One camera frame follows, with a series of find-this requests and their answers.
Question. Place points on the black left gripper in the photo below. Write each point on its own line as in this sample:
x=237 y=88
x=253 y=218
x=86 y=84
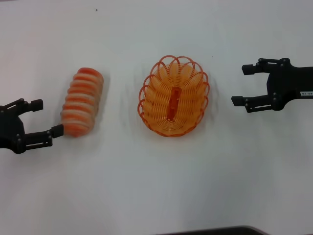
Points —
x=9 y=129

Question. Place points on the orange striped bread loaf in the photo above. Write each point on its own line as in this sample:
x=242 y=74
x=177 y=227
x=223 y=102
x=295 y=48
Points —
x=82 y=102

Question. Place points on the dark robot torso edge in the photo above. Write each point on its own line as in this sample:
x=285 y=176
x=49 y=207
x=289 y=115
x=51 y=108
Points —
x=220 y=231

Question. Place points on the orange woven plastic basket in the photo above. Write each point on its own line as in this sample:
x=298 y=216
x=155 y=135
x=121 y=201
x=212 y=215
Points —
x=173 y=98

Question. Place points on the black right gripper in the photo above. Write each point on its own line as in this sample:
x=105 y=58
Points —
x=291 y=83

